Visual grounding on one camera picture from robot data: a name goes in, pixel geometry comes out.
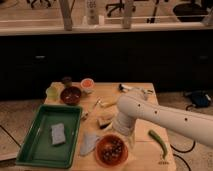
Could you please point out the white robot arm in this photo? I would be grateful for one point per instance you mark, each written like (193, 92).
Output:
(133, 105)

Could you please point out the dark purple grape bunch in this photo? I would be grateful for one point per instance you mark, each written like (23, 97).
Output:
(112, 151)

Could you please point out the red orange bowl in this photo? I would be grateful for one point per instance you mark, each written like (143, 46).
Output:
(102, 143)

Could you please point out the dark small cup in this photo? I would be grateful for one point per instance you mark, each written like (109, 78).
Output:
(67, 81)

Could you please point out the black white handled tool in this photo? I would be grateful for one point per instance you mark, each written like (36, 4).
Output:
(124, 88)

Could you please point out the grey folded cloth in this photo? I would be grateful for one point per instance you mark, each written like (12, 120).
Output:
(88, 143)

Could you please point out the small white orange cup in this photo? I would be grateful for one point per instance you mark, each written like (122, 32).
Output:
(87, 85)

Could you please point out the dark bag on floor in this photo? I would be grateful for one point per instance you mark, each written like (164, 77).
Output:
(199, 98)

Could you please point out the yellow banana piece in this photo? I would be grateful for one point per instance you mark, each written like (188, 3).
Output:
(107, 104)

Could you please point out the green plastic tray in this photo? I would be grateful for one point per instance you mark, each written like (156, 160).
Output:
(37, 148)

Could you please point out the grey blue sponge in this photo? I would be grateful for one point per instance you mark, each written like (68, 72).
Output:
(57, 134)

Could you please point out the black office chair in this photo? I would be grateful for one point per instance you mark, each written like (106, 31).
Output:
(113, 6)

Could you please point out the metal spoon utensil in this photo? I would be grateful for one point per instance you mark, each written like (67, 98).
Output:
(86, 113)

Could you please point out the dark maroon bowl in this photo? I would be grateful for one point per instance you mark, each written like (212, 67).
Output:
(71, 95)

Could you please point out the light green cup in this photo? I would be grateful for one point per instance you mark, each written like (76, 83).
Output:
(52, 93)

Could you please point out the black wooden brush block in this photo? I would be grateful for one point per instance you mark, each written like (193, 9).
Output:
(104, 121)

